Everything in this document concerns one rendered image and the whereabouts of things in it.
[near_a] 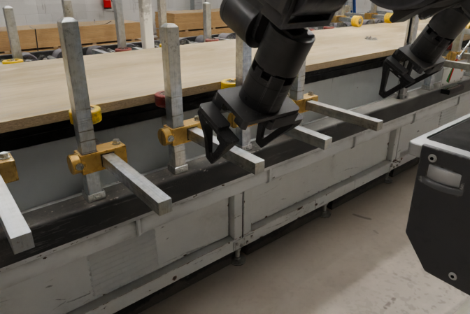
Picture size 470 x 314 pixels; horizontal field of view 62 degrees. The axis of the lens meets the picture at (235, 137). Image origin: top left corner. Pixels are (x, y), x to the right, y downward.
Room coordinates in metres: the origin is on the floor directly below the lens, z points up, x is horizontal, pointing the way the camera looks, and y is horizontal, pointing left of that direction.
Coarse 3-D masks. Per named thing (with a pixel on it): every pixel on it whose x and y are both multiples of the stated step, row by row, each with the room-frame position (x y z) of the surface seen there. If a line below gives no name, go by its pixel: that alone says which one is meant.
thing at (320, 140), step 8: (296, 128) 1.06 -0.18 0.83; (304, 128) 1.06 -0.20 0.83; (296, 136) 1.05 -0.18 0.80; (304, 136) 1.02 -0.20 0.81; (312, 136) 1.00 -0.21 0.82; (320, 136) 0.99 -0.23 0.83; (328, 136) 0.99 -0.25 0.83; (312, 144) 1.00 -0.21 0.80; (320, 144) 0.98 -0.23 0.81; (328, 144) 0.98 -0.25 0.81
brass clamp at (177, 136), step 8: (184, 120) 1.08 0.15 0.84; (192, 120) 1.08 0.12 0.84; (168, 128) 1.02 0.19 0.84; (176, 128) 1.01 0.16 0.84; (184, 128) 1.03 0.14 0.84; (200, 128) 1.06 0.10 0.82; (160, 136) 1.01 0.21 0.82; (168, 136) 0.99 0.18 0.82; (176, 136) 1.01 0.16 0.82; (184, 136) 1.03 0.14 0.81; (168, 144) 1.00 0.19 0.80; (176, 144) 1.01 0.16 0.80
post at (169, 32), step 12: (168, 24) 1.02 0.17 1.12; (168, 36) 1.01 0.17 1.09; (168, 48) 1.01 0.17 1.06; (168, 60) 1.01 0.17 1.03; (168, 72) 1.02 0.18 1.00; (180, 72) 1.03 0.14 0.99; (168, 84) 1.02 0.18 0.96; (180, 84) 1.03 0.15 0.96; (168, 96) 1.02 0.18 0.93; (180, 96) 1.03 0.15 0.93; (168, 108) 1.03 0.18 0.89; (180, 108) 1.03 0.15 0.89; (168, 120) 1.03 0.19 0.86; (180, 120) 1.03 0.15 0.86; (180, 144) 1.03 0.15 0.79; (180, 156) 1.02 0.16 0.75
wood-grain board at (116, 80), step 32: (320, 32) 2.71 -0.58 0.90; (352, 32) 2.71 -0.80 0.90; (384, 32) 2.71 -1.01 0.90; (32, 64) 1.61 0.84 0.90; (96, 64) 1.61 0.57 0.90; (128, 64) 1.61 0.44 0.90; (160, 64) 1.61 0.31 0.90; (192, 64) 1.61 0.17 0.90; (224, 64) 1.61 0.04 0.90; (320, 64) 1.65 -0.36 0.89; (0, 96) 1.13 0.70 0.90; (32, 96) 1.13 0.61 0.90; (64, 96) 1.13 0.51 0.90; (96, 96) 1.13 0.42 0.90; (128, 96) 1.13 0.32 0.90; (0, 128) 0.89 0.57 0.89
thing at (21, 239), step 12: (0, 180) 0.68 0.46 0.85; (0, 192) 0.64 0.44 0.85; (0, 204) 0.59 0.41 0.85; (12, 204) 0.59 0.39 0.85; (0, 216) 0.56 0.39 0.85; (12, 216) 0.56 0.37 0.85; (12, 228) 0.52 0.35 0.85; (24, 228) 0.52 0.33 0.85; (12, 240) 0.50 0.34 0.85; (24, 240) 0.51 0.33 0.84
